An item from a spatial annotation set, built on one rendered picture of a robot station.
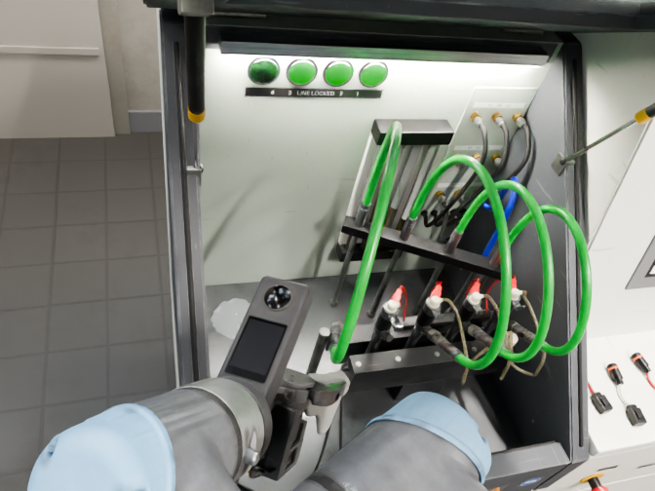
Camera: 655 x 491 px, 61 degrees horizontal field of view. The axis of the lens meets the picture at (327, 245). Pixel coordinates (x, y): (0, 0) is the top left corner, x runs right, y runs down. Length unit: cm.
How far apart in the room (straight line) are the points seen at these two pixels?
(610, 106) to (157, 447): 89
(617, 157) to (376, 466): 77
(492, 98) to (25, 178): 217
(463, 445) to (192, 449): 17
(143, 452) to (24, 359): 191
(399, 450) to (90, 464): 18
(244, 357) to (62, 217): 216
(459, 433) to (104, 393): 178
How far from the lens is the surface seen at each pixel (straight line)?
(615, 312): 126
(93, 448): 31
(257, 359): 46
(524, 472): 110
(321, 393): 51
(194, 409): 36
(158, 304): 225
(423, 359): 107
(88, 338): 220
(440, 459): 37
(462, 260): 109
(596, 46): 108
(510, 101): 110
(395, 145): 73
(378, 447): 37
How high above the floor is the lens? 186
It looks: 48 degrees down
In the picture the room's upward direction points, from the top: 16 degrees clockwise
